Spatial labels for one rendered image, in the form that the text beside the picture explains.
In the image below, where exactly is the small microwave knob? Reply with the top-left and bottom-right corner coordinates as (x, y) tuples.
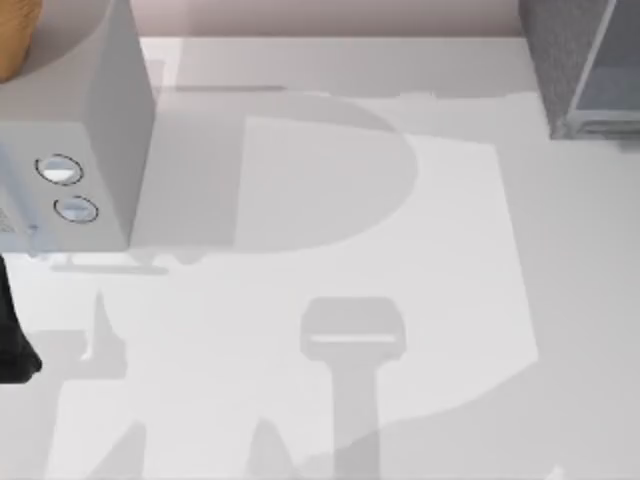
(52, 194), (100, 225)

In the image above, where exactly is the pale microwave oven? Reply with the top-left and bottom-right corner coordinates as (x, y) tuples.
(0, 0), (158, 258)

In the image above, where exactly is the bread loaf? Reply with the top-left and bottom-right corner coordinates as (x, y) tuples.
(0, 0), (44, 84)

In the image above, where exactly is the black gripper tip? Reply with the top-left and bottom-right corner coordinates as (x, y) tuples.
(0, 253), (44, 385)

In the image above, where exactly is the large microwave knob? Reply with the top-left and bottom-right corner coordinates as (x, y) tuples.
(34, 153), (85, 187)

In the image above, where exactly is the grey cabinet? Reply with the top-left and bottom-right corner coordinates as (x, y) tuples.
(516, 0), (640, 143)

